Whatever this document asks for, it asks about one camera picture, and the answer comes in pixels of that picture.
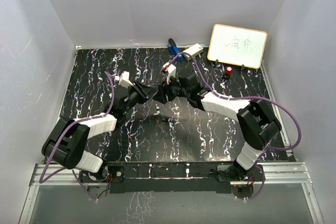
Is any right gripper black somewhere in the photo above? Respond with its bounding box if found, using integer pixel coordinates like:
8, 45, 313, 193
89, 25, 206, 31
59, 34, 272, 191
154, 74, 190, 104

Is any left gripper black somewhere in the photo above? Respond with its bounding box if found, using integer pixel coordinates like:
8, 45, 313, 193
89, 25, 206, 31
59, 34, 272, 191
122, 81, 158, 114

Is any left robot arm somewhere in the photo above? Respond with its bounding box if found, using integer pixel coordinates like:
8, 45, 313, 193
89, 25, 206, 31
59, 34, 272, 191
41, 81, 158, 182

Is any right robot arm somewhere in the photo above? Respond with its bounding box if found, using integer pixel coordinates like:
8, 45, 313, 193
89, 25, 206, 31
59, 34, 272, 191
153, 69, 282, 180

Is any blue stapler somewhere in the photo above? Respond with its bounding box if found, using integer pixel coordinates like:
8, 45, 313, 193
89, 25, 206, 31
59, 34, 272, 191
167, 38, 183, 61

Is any small white box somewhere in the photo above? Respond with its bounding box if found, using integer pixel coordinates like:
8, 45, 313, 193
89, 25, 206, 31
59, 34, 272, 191
183, 44, 203, 60

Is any red emergency stop button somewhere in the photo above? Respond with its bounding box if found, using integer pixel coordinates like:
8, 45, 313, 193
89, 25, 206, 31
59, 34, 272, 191
223, 66, 233, 80

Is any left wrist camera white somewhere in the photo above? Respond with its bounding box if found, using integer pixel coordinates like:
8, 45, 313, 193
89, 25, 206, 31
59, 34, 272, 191
114, 71, 133, 88

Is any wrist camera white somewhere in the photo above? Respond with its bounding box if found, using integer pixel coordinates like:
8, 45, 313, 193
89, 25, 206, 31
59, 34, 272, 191
162, 62, 176, 84
114, 71, 133, 88

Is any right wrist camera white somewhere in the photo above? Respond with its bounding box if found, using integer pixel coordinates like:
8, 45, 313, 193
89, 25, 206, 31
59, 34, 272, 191
162, 62, 176, 84

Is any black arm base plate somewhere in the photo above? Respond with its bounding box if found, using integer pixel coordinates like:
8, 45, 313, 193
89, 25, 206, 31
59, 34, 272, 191
79, 161, 262, 194

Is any whiteboard with yellow frame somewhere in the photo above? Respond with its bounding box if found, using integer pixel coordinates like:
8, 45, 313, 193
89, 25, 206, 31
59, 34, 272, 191
207, 24, 268, 69

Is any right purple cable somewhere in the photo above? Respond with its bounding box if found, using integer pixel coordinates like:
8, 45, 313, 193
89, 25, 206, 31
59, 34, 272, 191
167, 52, 302, 200

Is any purple cable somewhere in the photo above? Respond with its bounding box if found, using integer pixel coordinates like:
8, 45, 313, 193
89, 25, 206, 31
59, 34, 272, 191
39, 71, 116, 200
167, 52, 302, 200

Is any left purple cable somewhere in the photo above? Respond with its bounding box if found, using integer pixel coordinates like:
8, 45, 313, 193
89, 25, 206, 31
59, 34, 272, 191
39, 71, 116, 200

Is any aluminium rail frame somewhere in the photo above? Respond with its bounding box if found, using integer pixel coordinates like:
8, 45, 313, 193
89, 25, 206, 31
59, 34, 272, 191
19, 162, 324, 223

